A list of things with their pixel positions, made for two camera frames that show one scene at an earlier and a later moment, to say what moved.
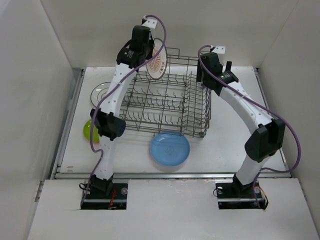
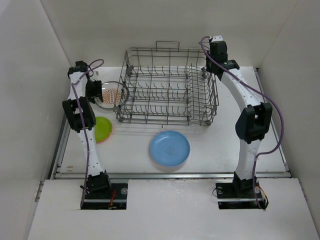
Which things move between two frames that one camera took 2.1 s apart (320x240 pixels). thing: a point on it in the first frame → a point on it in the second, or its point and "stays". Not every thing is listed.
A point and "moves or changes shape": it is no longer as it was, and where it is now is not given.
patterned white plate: [156, 67] moves or changes shape
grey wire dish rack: [176, 103] moves or changes shape
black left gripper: [151, 42] → [96, 92]
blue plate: [169, 149] stays
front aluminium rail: [88, 175] stays
